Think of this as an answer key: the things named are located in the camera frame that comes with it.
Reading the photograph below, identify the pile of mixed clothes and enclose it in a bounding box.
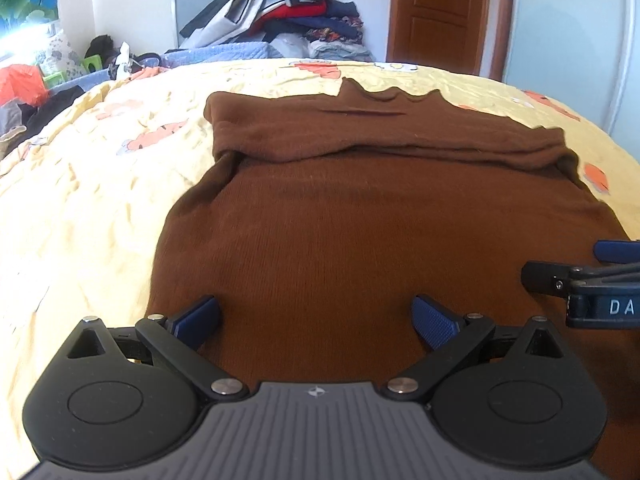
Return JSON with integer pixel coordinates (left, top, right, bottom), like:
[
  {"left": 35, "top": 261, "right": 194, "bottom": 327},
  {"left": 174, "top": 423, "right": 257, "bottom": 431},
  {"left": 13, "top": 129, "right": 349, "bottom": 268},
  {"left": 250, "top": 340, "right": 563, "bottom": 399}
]
[{"left": 180, "top": 0, "right": 374, "bottom": 62}]

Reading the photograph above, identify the frosted glass wardrobe door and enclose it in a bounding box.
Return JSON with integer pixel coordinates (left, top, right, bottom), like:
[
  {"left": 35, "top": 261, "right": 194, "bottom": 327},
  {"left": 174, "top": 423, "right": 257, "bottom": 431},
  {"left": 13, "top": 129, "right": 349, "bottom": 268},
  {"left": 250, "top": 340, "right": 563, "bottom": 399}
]
[{"left": 503, "top": 0, "right": 639, "bottom": 156}]

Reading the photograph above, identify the orange red cloth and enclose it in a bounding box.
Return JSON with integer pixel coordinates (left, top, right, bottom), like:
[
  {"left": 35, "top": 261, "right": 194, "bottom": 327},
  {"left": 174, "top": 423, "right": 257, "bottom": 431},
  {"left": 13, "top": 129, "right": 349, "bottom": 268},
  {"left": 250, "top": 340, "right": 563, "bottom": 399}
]
[{"left": 0, "top": 64, "right": 49, "bottom": 106}]

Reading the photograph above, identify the yellow floral bed quilt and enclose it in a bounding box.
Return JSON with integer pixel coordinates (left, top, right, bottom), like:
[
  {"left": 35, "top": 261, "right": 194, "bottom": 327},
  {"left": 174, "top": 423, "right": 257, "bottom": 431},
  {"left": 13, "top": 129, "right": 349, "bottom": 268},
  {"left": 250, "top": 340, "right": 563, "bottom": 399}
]
[{"left": 1, "top": 58, "right": 639, "bottom": 479}]

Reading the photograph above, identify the black and green bag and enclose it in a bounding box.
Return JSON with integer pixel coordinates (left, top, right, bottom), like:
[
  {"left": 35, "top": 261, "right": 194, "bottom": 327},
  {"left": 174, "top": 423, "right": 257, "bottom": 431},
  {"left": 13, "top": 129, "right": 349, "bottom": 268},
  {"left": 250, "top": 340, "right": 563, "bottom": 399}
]
[{"left": 84, "top": 35, "right": 118, "bottom": 73}]

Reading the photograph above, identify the blue quilted blanket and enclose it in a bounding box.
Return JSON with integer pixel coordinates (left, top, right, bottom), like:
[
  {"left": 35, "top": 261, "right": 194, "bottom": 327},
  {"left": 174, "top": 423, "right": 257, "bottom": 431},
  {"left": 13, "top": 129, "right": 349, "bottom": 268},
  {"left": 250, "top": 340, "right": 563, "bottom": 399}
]
[{"left": 50, "top": 41, "right": 283, "bottom": 96}]

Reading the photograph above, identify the grey framed panel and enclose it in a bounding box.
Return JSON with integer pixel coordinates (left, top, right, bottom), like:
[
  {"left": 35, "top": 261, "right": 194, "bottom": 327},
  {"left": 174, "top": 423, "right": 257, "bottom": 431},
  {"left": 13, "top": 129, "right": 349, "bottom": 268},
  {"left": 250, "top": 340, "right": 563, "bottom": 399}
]
[{"left": 171, "top": 0, "right": 214, "bottom": 47}]

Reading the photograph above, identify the brown wooden door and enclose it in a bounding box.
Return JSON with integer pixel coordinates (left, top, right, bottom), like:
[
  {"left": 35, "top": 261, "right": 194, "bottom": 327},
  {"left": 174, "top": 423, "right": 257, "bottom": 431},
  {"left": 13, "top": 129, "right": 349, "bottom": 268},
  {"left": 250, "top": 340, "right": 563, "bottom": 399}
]
[{"left": 386, "top": 0, "right": 513, "bottom": 81}]

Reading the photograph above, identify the brown knit sweater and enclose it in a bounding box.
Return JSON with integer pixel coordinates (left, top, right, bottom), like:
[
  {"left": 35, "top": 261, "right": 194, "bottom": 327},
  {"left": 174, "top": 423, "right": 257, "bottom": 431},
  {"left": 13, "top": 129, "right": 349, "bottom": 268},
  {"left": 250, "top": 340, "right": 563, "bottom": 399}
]
[{"left": 145, "top": 77, "right": 640, "bottom": 480}]

